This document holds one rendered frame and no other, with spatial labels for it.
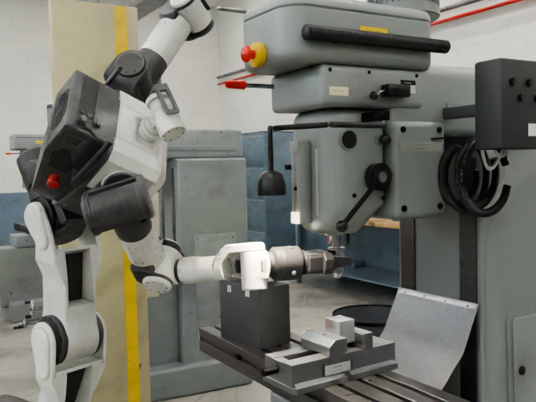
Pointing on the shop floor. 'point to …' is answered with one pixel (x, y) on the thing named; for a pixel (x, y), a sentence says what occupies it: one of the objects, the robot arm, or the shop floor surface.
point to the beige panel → (108, 29)
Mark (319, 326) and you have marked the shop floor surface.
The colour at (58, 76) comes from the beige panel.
